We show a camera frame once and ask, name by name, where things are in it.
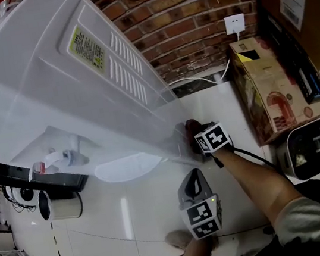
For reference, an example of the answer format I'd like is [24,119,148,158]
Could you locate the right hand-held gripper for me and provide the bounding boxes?
[192,119,236,164]

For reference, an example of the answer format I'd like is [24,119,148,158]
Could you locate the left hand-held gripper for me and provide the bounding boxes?
[172,166,228,243]

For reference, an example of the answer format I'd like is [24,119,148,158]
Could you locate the brown cloth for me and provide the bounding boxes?
[183,117,211,166]

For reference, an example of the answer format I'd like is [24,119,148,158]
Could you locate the white water dispenser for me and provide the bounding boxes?
[0,0,203,202]

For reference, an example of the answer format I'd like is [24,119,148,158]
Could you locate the person's right forearm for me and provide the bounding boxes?
[213,136,308,232]

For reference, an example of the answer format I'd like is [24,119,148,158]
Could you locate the person's left shoe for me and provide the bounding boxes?
[164,224,221,256]

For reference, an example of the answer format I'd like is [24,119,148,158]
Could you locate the white square waste bin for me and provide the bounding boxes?
[272,117,320,184]

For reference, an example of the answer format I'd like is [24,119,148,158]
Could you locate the printed cardboard box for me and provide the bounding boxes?
[226,26,320,149]

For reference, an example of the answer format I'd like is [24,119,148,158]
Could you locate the flat black box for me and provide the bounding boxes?
[258,0,320,110]

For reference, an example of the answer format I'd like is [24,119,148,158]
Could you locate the person's black shorts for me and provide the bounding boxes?
[130,177,320,256]

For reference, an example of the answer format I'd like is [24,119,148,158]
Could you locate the steel trash can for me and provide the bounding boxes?
[36,183,86,224]

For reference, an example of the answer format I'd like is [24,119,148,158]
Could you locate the black framed glass panel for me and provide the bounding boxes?
[0,138,92,205]

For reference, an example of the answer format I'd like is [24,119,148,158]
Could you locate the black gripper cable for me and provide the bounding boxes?
[232,139,288,185]

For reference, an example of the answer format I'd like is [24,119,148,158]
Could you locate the white power cord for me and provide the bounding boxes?
[161,32,248,92]

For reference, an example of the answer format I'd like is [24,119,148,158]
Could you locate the white wall socket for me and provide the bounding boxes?
[222,13,247,36]

